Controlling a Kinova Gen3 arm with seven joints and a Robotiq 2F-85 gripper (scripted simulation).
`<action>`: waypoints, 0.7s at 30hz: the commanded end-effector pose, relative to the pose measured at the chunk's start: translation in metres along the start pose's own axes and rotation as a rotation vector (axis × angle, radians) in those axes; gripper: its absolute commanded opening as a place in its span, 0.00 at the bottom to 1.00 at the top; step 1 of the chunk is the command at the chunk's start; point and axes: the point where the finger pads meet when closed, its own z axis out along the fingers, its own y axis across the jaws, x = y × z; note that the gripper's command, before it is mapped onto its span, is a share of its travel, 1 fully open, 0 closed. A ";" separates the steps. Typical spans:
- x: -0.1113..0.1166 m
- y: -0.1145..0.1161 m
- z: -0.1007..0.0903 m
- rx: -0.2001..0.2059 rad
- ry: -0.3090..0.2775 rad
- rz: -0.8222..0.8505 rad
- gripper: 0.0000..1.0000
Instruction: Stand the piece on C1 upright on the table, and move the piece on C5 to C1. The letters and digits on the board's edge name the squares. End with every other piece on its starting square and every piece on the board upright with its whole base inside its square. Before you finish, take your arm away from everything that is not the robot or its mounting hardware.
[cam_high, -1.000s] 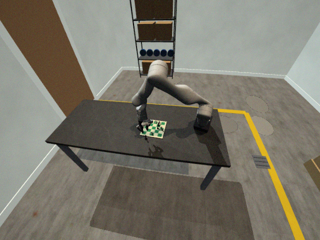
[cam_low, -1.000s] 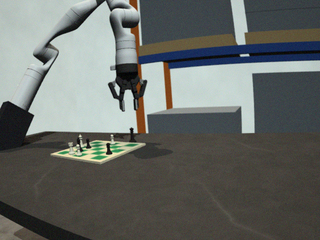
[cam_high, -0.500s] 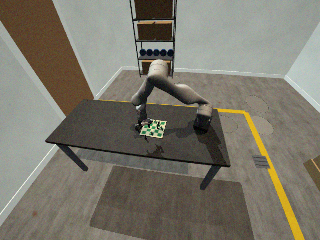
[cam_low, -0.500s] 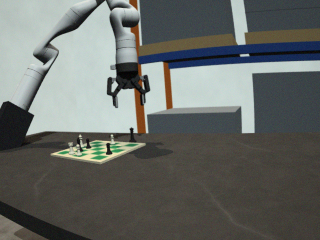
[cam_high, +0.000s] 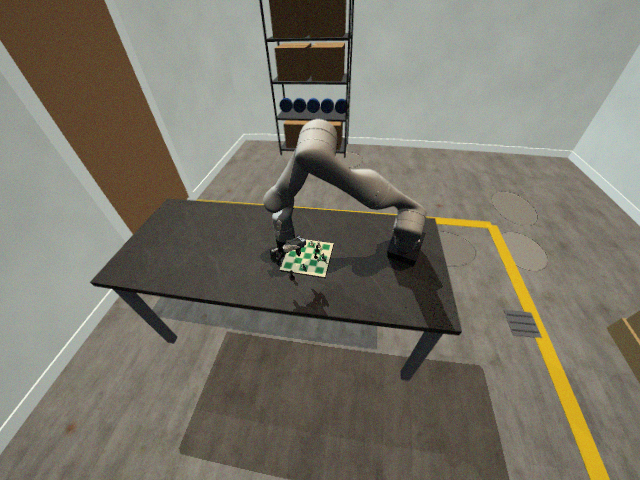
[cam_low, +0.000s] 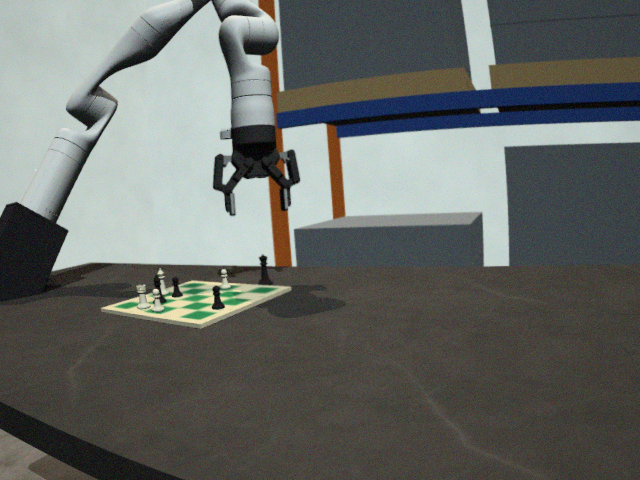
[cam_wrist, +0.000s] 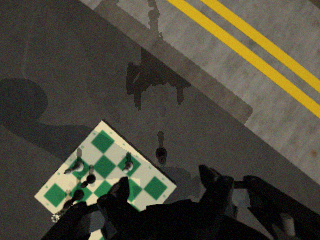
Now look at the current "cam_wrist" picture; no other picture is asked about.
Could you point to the white rook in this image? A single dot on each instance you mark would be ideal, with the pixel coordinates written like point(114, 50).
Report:
point(58, 215)

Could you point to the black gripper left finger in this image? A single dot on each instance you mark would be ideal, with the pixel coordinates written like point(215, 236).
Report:
point(119, 216)

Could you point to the green and cream chessboard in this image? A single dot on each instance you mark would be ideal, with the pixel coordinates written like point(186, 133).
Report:
point(104, 153)

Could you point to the white chess pawn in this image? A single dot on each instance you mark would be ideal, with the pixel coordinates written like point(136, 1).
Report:
point(128, 166)

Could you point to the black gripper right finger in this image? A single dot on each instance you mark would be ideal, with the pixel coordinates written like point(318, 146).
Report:
point(282, 216)

